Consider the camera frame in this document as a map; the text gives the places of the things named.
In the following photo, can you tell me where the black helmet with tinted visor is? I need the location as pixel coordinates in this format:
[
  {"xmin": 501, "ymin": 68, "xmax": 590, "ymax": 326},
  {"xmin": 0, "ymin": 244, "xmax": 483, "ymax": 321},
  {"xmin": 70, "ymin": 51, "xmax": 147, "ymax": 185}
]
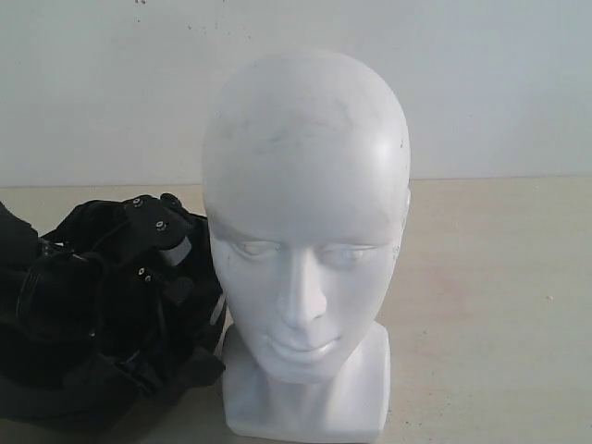
[{"xmin": 1, "ymin": 193, "xmax": 227, "ymax": 433}]

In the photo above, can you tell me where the white mannequin head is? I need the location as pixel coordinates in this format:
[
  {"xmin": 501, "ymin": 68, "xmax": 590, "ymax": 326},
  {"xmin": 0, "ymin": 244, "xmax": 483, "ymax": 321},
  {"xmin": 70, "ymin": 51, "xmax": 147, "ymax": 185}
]
[{"xmin": 203, "ymin": 49, "xmax": 411, "ymax": 443}]

